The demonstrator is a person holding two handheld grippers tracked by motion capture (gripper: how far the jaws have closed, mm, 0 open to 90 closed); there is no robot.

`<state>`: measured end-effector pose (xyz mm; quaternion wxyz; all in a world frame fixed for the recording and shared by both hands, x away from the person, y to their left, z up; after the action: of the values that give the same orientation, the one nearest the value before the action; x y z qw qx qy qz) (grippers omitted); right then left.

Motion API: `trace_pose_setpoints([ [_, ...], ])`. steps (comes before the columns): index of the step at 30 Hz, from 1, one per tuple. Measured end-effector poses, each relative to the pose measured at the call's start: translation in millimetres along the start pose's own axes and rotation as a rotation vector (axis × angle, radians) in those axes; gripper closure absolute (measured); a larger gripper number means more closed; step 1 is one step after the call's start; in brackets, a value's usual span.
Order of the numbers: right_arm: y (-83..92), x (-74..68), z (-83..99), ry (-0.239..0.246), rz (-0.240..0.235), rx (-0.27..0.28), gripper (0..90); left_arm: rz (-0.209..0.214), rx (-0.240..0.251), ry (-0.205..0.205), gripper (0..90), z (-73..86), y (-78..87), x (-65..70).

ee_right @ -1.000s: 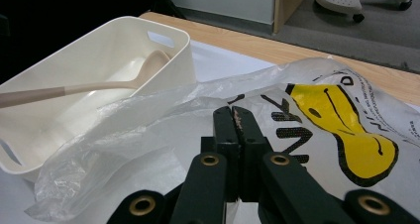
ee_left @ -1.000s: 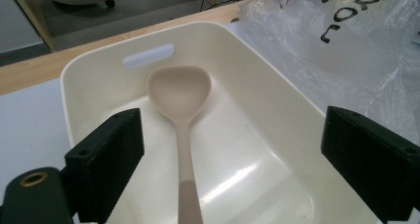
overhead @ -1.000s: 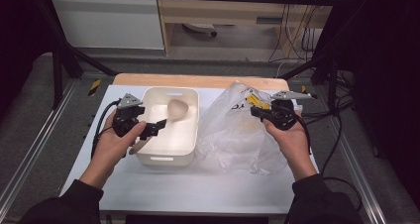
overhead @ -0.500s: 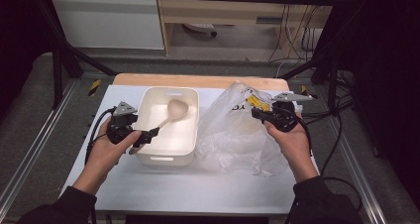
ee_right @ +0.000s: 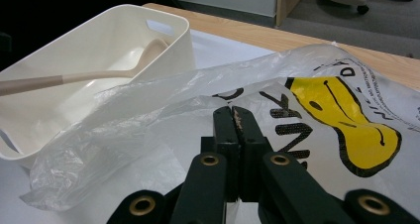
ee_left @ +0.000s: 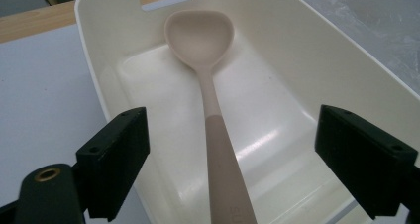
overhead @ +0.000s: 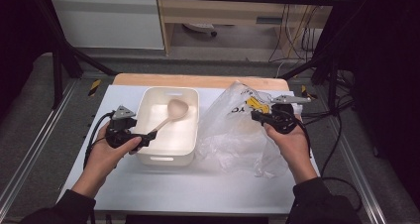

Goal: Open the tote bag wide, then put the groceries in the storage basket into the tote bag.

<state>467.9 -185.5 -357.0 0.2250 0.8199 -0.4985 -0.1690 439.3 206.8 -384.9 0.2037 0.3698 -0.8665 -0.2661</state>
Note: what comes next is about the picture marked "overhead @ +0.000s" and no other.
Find wooden desk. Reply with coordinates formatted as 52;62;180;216
154;0;343;57

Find white plastic storage bin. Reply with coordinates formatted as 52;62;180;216
130;86;200;168

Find yellow black tape strip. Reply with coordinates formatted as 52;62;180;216
300;84;319;100
87;78;102;97

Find black floor cable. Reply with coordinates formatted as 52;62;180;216
319;113;364;214

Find right hand-held gripper cable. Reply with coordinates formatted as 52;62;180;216
295;118;313;160

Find black curtain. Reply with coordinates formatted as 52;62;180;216
340;0;420;202
0;0;57;119

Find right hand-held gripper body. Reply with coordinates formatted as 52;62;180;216
267;94;312;135

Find white power strip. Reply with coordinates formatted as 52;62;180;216
182;22;218;38

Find aluminium rail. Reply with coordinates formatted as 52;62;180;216
330;116;388;224
0;79;79;212

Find wooden board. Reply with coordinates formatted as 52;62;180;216
112;72;290;92

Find bundle of hanging cables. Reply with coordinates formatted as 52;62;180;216
267;0;329;63

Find person's left hand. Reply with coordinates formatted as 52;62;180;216
86;120;144;182

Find hand-held gripper cable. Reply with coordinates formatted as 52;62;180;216
82;111;116;169
295;118;313;160

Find clear smiley plastic bag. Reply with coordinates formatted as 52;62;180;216
194;80;303;179

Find person's right hand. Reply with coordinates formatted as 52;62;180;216
262;114;319;185

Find black metal stand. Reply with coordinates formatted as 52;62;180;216
33;0;118;110
280;5;341;114

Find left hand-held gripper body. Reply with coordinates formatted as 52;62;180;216
105;105;148;150

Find white cabinet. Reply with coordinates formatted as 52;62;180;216
49;0;165;51

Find beige spoon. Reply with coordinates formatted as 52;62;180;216
150;98;190;135

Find left hand-held gripper cable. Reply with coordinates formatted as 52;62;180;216
82;111;116;169

